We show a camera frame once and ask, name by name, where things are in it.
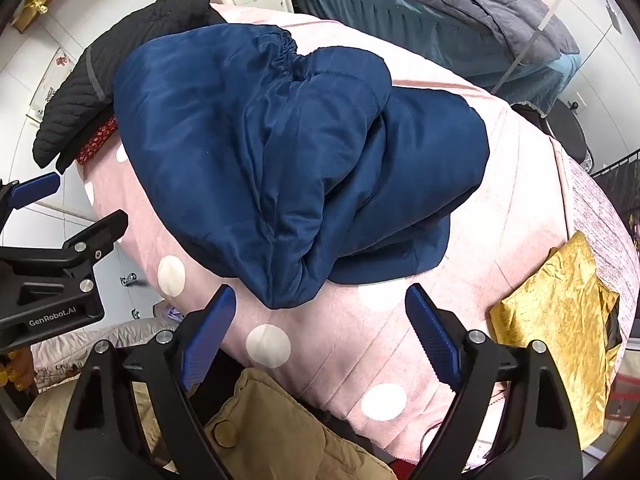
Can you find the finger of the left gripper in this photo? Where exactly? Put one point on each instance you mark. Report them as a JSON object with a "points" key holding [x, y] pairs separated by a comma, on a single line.
{"points": [[16, 195]]}

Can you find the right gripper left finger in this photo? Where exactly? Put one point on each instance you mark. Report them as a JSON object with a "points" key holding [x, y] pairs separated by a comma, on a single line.
{"points": [[102, 436]]}

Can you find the navy blue padded jacket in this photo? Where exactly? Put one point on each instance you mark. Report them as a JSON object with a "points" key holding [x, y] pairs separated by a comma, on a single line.
{"points": [[288, 170]]}

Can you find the red patterned cloth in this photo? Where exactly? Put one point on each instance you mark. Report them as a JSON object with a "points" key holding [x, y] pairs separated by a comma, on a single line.
{"points": [[90, 148]]}

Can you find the black quilted jacket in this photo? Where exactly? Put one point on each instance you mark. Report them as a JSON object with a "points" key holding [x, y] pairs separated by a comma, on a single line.
{"points": [[85, 98]]}

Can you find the gold velvet cushion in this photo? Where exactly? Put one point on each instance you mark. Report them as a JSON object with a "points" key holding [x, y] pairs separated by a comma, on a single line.
{"points": [[567, 306]]}

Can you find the khaki jacket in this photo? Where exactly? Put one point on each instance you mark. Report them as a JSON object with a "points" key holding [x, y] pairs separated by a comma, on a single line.
{"points": [[261, 432]]}

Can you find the pink polka dot bedsheet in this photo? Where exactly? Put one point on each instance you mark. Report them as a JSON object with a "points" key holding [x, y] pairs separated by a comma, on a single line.
{"points": [[351, 351]]}

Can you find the black round stool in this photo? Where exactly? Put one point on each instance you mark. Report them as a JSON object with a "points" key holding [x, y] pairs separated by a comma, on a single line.
{"points": [[562, 124]]}

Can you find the dark teal bed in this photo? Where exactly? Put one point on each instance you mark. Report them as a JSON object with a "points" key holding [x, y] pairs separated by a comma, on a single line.
{"points": [[470, 53]]}

